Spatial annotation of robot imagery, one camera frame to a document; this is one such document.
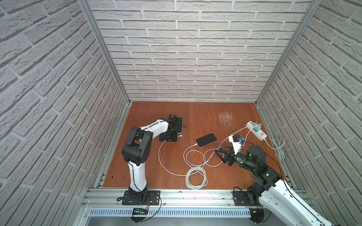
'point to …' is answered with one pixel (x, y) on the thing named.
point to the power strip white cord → (276, 144)
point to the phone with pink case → (206, 140)
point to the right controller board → (257, 214)
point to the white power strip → (260, 134)
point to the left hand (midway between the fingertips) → (168, 136)
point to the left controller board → (140, 211)
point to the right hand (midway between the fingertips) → (216, 152)
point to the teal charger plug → (257, 127)
